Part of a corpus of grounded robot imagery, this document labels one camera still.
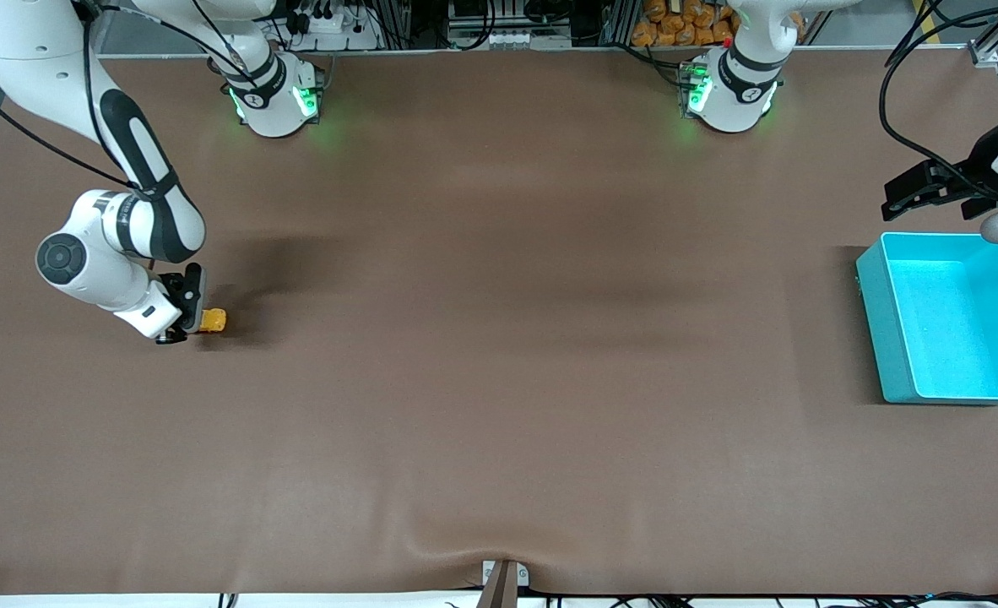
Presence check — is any orange packet pile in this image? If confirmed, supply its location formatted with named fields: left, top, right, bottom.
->
left=632, top=0, right=805, bottom=47

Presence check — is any silver table edge bracket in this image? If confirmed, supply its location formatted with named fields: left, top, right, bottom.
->
left=481, top=560, right=530, bottom=589

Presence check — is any brown table mat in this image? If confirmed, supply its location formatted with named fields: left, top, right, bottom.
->
left=0, top=46, right=998, bottom=596

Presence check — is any teal plastic storage box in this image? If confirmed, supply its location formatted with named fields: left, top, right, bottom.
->
left=855, top=231, right=998, bottom=405

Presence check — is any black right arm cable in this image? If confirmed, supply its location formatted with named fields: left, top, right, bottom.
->
left=0, top=0, right=255, bottom=191

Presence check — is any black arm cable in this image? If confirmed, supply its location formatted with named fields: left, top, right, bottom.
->
left=879, top=0, right=998, bottom=199
left=0, top=0, right=255, bottom=191

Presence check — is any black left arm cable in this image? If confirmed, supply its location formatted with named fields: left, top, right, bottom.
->
left=879, top=0, right=998, bottom=199

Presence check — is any white power strip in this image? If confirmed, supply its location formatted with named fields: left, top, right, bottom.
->
left=284, top=0, right=380, bottom=50

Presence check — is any grey electrical unit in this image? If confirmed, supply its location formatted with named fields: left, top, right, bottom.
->
left=447, top=0, right=573, bottom=50

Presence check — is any brown post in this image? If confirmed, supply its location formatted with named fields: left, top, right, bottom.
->
left=475, top=561, right=519, bottom=608

